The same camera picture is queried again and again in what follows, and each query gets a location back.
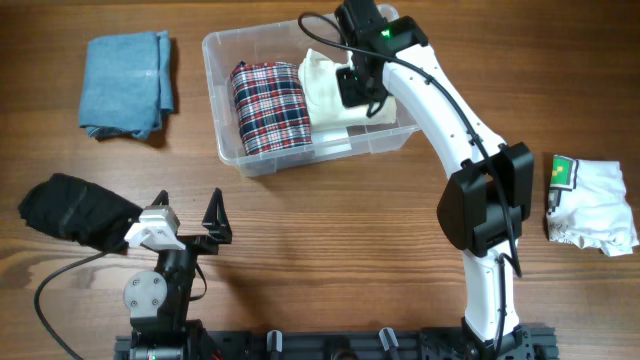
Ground folded blue denim jeans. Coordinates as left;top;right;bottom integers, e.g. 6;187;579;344
78;31;174;141

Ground white label in container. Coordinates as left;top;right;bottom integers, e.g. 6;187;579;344
311;128;352;157

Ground cream garment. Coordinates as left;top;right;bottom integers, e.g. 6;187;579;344
298;48;397;131

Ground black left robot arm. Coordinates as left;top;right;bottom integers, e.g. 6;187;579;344
114;189;232;360

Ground red navy plaid shirt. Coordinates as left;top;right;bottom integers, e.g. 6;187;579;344
230;61;312;156

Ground white pixel print t-shirt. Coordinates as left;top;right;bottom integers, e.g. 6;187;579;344
546;155;639;257

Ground clear plastic storage container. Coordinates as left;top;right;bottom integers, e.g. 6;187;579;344
202;20;420;177

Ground black garment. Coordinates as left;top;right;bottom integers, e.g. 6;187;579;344
18;173;142;252

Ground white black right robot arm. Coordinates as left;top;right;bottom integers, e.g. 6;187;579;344
335;1;534;359

